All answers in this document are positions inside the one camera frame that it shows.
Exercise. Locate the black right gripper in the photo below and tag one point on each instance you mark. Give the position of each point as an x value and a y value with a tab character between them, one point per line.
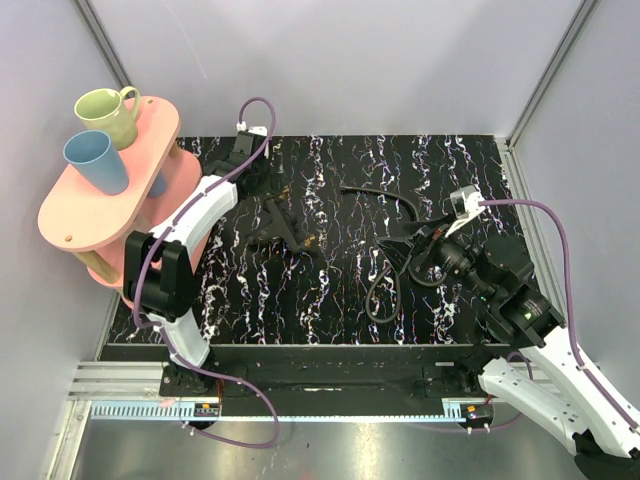
399	250

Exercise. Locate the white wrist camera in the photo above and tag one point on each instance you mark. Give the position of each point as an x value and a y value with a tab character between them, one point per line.
467	206
249	139

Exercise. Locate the aluminium frame rail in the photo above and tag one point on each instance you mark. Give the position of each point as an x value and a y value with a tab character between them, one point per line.
129	390

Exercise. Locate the blue plastic cup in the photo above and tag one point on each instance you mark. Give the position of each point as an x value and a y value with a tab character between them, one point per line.
93	154
158	186

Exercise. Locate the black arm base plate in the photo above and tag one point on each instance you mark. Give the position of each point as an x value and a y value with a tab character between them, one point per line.
435	380

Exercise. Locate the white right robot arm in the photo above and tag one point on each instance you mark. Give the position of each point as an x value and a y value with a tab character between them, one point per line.
596	424

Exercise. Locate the black marble pattern mat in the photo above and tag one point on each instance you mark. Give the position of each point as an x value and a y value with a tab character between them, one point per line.
346	191

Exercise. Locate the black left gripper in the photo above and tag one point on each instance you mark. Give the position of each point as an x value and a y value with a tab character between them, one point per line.
273	210

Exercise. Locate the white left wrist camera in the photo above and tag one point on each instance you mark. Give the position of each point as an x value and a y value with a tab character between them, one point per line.
249	139

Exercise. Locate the pink two-tier wooden shelf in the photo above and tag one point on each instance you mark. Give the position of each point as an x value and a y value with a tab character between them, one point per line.
76	217

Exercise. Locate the green ceramic mug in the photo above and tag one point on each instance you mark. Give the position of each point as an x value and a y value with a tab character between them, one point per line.
114	112

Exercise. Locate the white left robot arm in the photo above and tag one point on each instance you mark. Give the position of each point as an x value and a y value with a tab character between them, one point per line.
158	274

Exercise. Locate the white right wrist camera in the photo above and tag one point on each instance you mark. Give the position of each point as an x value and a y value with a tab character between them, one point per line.
467	206

